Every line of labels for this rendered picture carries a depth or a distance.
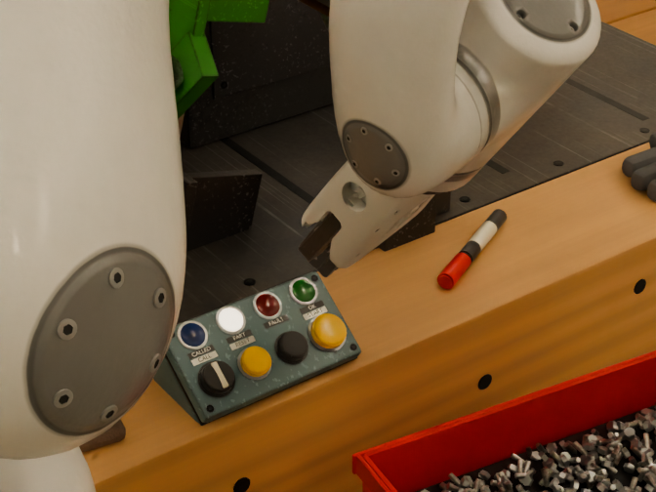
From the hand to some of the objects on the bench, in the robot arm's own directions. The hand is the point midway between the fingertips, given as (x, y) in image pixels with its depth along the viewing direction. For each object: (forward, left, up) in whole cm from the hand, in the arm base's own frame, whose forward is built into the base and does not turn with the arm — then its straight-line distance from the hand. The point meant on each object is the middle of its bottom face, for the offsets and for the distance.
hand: (328, 246), depth 106 cm
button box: (+6, +2, -17) cm, 18 cm away
